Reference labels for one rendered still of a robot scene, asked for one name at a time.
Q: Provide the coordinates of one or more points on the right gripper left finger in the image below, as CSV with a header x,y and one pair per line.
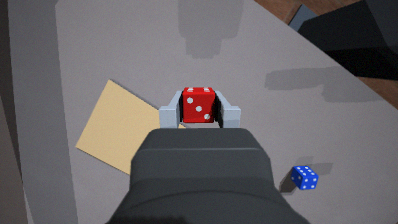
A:
x,y
170,116

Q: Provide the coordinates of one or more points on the blue die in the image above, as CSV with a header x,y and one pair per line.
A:
x,y
304,177

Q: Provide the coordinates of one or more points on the red die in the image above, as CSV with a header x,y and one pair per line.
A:
x,y
198,105

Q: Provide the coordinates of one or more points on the beige flat mat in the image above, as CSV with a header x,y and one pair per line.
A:
x,y
117,127

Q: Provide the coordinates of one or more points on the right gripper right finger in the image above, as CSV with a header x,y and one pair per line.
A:
x,y
227,116

